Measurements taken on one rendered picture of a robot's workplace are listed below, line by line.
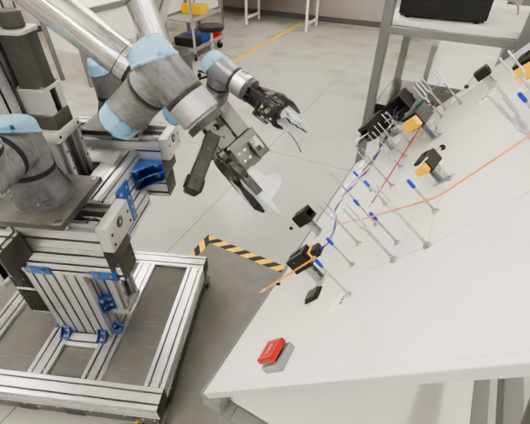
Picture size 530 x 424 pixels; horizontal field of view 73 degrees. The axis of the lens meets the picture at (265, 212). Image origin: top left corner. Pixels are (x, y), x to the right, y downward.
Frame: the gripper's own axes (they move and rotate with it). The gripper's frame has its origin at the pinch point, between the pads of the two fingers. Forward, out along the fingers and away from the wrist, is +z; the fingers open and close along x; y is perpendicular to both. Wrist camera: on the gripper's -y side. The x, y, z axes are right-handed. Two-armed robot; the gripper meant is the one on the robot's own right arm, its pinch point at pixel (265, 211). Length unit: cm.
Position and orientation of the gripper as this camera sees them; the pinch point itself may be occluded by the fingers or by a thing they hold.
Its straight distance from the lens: 67.7
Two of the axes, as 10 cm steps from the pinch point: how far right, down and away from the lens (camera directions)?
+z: 6.2, 7.5, 2.5
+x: -3.3, -0.5, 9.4
